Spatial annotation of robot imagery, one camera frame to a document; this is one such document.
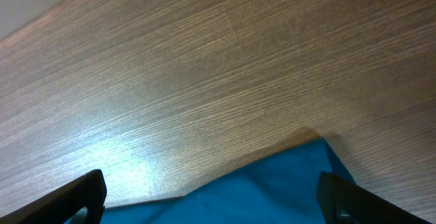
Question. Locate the blue polo shirt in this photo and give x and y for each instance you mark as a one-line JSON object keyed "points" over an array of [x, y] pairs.
{"points": [[280, 188]]}

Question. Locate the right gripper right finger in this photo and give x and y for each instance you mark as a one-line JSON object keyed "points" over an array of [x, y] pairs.
{"points": [[344, 202]]}

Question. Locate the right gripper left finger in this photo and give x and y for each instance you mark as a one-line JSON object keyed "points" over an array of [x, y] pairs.
{"points": [[79, 201]]}

